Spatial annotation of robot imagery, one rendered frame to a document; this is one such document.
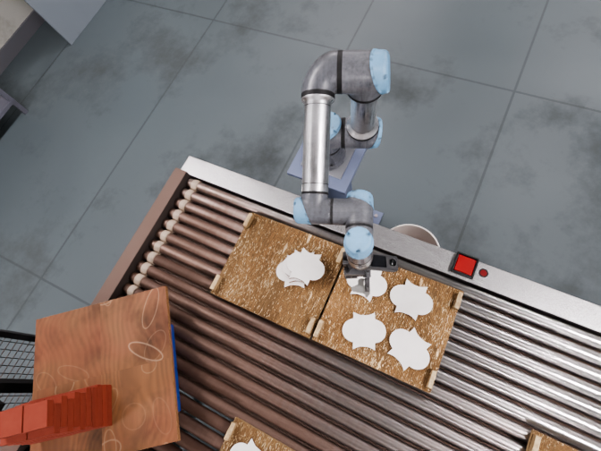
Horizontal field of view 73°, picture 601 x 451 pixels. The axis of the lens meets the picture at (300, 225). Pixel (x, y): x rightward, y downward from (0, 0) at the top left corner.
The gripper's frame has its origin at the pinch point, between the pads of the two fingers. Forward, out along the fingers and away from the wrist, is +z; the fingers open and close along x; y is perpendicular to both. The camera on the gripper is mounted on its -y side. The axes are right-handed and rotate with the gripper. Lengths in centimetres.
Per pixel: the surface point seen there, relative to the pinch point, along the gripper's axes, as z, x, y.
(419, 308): 7.1, 9.8, -16.8
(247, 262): 8.6, -7.3, 44.9
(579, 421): 10, 42, -60
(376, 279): 7.2, -0.1, -3.0
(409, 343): 7.1, 21.1, -12.6
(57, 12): 81, -250, 252
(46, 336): -2, 22, 114
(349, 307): 8.4, 9.4, 6.8
